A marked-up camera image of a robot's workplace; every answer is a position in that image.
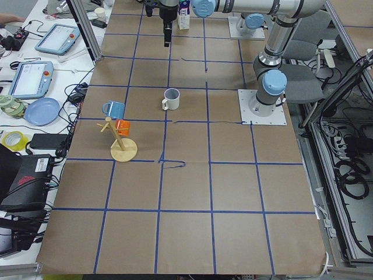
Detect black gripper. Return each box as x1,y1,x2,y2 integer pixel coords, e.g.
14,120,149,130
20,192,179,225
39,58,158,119
145,0,178,47

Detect blue white milk carton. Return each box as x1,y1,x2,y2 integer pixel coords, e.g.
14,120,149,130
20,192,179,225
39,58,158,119
177,0,190,30

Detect white mug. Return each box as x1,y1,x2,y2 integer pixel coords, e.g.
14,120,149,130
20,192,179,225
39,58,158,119
161,88,180,111

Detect paper cup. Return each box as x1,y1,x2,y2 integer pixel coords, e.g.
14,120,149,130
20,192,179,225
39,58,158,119
94,7,106,22

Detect blue mug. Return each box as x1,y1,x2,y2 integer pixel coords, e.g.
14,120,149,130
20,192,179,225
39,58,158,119
102,100,125,119

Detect upper teach pendant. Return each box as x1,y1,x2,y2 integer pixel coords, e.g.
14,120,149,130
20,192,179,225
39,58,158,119
34,24,80,55

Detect teach pendant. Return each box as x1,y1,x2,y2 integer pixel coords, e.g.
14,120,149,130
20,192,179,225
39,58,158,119
34,24,80,55
8,61,54,99

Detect orange mug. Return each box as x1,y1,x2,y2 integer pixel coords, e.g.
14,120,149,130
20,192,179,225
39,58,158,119
115,119,131,137

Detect lower teach pendant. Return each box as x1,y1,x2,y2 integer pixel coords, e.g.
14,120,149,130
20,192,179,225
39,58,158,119
8,61,54,99

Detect grey office chair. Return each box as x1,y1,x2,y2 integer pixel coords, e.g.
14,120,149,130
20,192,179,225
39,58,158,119
280,10,331,104

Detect blue plate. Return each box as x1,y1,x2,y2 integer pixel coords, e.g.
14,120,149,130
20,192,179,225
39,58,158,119
24,97,60,126

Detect black power adapter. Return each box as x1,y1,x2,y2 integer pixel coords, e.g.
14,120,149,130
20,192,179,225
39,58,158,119
29,134,68,150

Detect green tape rolls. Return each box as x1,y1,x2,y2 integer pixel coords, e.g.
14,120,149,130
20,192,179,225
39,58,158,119
1,95,26,118

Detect yellow tape roll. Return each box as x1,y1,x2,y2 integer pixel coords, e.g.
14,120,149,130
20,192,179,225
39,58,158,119
2,131,29,152

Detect black computer box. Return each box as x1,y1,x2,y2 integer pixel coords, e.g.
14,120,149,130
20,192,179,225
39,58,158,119
1,153,52,212

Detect aluminium frame post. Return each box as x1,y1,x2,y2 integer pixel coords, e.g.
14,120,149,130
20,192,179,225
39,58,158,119
66,0,102,62

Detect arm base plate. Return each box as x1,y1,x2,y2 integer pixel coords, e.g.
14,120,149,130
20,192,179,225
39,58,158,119
238,89,287,125
228,16,265,41

